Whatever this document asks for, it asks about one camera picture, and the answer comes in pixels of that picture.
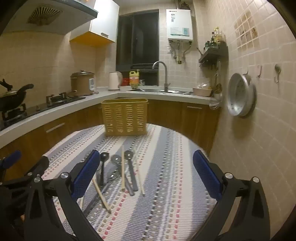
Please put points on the wooden chopstick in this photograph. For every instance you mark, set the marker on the wooden chopstick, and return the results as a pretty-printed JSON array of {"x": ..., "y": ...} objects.
[
  {"x": 101, "y": 197},
  {"x": 123, "y": 169},
  {"x": 140, "y": 179}
]

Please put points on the cream electric kettle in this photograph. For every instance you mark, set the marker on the cream electric kettle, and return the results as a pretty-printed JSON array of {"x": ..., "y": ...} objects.
[{"x": 113, "y": 81}]

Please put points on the striped woven tablecloth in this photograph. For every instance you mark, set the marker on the striped woven tablecloth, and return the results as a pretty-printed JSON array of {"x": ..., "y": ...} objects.
[{"x": 161, "y": 185}]

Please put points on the clear plastic bag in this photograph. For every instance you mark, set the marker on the clear plastic bag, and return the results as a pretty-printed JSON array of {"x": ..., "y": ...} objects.
[{"x": 203, "y": 85}]

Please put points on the steel spoon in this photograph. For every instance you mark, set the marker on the steel spoon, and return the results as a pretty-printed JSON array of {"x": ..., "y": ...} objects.
[{"x": 112, "y": 177}]

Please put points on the yellow detergent bottle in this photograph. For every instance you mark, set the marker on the yellow detergent bottle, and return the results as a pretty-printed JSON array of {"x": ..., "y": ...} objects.
[{"x": 134, "y": 80}]

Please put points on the water heater pipes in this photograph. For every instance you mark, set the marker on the water heater pipes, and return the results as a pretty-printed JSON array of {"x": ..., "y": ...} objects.
[{"x": 179, "y": 54}]

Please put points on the grey range hood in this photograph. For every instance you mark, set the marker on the grey range hood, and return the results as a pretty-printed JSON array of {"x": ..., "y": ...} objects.
[{"x": 57, "y": 20}]

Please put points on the glass cup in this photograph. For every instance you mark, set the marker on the glass cup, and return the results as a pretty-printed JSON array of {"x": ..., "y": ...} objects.
[{"x": 142, "y": 82}]

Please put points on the brown rice cooker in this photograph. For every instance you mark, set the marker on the brown rice cooker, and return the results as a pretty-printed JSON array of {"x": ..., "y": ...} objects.
[{"x": 81, "y": 83}]

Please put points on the yellow slotted plastic basket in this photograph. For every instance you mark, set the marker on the yellow slotted plastic basket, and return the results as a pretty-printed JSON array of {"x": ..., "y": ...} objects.
[{"x": 124, "y": 115}]

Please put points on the white wall socket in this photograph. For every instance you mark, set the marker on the white wall socket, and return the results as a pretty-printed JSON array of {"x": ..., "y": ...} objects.
[{"x": 169, "y": 50}]

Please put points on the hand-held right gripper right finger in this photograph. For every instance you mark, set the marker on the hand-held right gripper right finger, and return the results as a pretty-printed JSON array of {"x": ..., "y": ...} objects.
[{"x": 204, "y": 171}]

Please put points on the white wall cabinet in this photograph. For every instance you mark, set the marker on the white wall cabinet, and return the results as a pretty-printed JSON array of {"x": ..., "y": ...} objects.
[{"x": 104, "y": 18}]

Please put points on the metal wall hook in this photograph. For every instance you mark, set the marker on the metal wall hook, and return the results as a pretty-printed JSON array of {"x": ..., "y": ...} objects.
[
  {"x": 260, "y": 70},
  {"x": 276, "y": 73}
]

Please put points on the black wok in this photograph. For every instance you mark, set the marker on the black wok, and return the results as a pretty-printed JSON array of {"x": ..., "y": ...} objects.
[{"x": 11, "y": 98}]

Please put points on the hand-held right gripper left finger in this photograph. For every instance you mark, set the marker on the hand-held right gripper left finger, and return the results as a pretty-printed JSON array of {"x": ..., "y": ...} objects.
[{"x": 86, "y": 169}]

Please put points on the dark window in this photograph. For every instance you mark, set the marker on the dark window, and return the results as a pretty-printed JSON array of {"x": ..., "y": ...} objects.
[{"x": 138, "y": 39}]

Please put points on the black plastic spoon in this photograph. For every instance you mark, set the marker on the black plastic spoon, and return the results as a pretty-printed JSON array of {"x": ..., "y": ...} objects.
[{"x": 103, "y": 157}]

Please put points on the steel sink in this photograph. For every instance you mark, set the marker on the steel sink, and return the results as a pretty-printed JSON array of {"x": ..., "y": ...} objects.
[{"x": 152, "y": 90}]

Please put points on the dark wall shelf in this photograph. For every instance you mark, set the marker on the dark wall shelf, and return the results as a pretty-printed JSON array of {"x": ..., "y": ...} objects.
[{"x": 212, "y": 54}]

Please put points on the grey round-head utensil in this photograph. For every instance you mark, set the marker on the grey round-head utensil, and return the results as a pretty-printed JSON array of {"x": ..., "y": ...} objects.
[
  {"x": 116, "y": 159},
  {"x": 128, "y": 154}
]

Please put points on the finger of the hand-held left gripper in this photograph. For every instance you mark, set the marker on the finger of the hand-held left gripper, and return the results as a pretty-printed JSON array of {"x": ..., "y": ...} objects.
[
  {"x": 11, "y": 158},
  {"x": 40, "y": 163}
]

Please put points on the hanging wooden ladle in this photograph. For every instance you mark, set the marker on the hanging wooden ladle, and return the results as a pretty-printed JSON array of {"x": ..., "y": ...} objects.
[{"x": 217, "y": 87}]

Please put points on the hanging metal strainer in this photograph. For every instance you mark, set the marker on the hanging metal strainer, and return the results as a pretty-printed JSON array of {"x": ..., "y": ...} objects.
[{"x": 216, "y": 103}]

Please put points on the white water heater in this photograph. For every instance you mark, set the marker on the white water heater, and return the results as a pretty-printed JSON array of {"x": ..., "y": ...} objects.
[{"x": 179, "y": 23}]

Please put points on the black gas stove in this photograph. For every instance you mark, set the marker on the black gas stove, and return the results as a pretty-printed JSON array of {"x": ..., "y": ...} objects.
[{"x": 57, "y": 100}]

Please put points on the row of condiment bottles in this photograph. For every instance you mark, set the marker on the row of condiment bottles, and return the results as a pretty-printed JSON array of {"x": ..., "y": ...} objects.
[{"x": 216, "y": 38}]

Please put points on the beige bowl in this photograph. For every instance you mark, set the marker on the beige bowl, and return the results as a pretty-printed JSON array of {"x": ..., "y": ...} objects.
[{"x": 202, "y": 92}]

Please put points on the round metal steamer tray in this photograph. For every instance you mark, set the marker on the round metal steamer tray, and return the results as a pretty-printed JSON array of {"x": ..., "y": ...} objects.
[{"x": 240, "y": 95}]

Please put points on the steel faucet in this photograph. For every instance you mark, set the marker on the steel faucet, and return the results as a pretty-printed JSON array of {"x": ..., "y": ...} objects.
[{"x": 165, "y": 76}]

